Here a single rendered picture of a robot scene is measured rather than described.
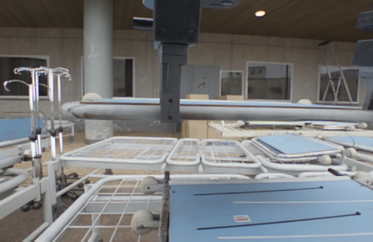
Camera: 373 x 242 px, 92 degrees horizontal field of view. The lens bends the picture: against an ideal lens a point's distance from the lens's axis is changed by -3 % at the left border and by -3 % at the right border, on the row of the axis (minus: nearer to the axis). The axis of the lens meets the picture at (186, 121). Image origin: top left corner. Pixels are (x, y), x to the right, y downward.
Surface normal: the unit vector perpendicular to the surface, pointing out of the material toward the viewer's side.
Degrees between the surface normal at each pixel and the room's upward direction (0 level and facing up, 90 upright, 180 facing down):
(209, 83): 90
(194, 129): 90
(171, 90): 133
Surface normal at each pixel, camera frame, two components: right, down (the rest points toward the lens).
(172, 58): 0.18, 0.29
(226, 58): 0.08, 0.07
